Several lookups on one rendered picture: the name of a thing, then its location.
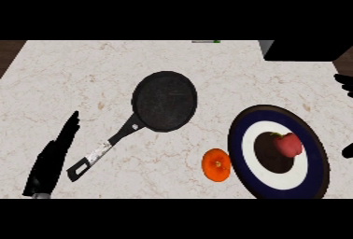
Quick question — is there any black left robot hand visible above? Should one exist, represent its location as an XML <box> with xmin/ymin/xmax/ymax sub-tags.
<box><xmin>22</xmin><ymin>110</ymin><xmax>81</xmax><ymax>198</ymax></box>

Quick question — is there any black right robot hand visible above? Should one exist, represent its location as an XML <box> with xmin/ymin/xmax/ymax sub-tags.
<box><xmin>332</xmin><ymin>73</ymin><xmax>353</xmax><ymax>159</ymax></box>

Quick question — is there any red bell pepper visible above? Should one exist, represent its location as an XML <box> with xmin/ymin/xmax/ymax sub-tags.
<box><xmin>270</xmin><ymin>132</ymin><xmax>304</xmax><ymax>159</ymax></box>

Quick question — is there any black frying pan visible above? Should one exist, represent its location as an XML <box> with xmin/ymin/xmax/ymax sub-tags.
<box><xmin>66</xmin><ymin>70</ymin><xmax>198</xmax><ymax>183</ymax></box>

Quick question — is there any blue and white plate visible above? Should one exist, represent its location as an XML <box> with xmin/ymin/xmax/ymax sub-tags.
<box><xmin>227</xmin><ymin>105</ymin><xmax>331</xmax><ymax>200</ymax></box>

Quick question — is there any black box appliance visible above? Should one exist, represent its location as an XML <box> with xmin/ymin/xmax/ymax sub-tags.
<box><xmin>258</xmin><ymin>39</ymin><xmax>353</xmax><ymax>63</ymax></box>

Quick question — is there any orange round fruit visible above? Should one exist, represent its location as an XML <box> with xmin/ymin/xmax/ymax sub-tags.
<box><xmin>201</xmin><ymin>148</ymin><xmax>232</xmax><ymax>183</ymax></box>

